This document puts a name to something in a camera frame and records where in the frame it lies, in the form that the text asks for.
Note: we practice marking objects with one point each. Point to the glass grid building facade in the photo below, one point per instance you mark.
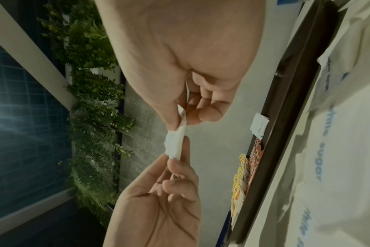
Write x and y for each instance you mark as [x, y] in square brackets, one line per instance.
[20, 144]

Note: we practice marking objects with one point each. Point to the green hedge plants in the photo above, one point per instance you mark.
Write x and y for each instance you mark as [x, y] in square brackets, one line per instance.
[90, 108]

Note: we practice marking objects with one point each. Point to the brown plastic tray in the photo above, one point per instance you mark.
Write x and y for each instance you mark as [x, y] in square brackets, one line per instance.
[288, 96]

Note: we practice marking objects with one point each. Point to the white sugar packet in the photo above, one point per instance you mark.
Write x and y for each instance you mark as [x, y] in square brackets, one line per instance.
[174, 144]
[262, 119]
[256, 131]
[182, 120]

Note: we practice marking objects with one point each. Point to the blue and white bowl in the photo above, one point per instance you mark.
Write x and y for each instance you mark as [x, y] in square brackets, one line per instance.
[288, 2]

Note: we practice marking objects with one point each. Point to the person's left hand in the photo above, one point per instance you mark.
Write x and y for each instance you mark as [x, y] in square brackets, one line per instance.
[154, 212]

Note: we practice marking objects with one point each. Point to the person's right hand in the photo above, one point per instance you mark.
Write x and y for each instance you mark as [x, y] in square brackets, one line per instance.
[179, 48]

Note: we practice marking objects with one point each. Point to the white slanted beam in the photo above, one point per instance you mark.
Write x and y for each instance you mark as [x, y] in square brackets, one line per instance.
[29, 48]

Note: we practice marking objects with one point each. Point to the pile of white sugar sachets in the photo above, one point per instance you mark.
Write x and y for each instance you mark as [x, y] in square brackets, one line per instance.
[349, 120]

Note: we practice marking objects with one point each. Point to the row of red Nescafe sachets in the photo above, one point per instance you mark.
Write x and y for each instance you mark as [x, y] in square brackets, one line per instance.
[255, 159]

